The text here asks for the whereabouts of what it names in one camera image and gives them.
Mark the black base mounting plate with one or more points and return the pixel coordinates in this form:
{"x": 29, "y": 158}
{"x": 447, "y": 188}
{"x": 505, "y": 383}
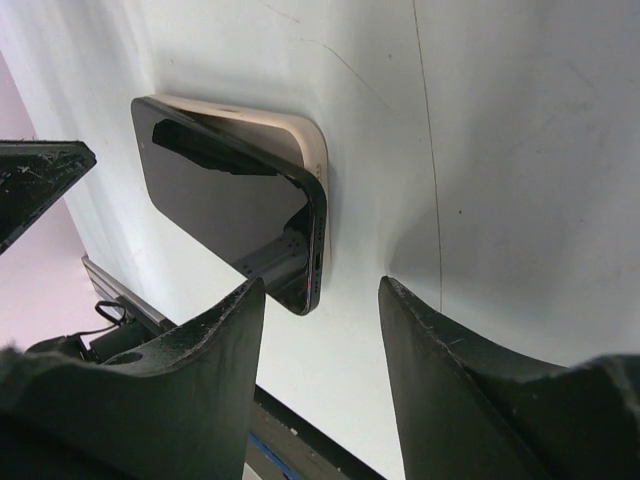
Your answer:
{"x": 282, "y": 445}

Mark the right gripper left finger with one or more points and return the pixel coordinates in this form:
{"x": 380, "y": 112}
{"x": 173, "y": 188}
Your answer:
{"x": 176, "y": 407}

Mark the black smartphone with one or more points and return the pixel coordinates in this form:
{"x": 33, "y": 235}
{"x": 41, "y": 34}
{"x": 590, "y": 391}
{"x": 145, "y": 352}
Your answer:
{"x": 265, "y": 217}

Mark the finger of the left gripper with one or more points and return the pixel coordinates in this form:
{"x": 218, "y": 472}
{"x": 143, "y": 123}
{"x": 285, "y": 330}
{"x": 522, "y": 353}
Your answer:
{"x": 34, "y": 176}

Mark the beige phone case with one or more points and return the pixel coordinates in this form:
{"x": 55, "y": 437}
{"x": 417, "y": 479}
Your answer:
{"x": 297, "y": 139}

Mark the front aluminium frame rail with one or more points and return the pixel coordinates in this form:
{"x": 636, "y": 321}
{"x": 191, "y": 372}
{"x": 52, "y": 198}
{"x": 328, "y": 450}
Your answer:
{"x": 109, "y": 288}

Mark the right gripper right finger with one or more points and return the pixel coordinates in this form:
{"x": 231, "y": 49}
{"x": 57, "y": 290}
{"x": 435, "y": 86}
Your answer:
{"x": 468, "y": 408}

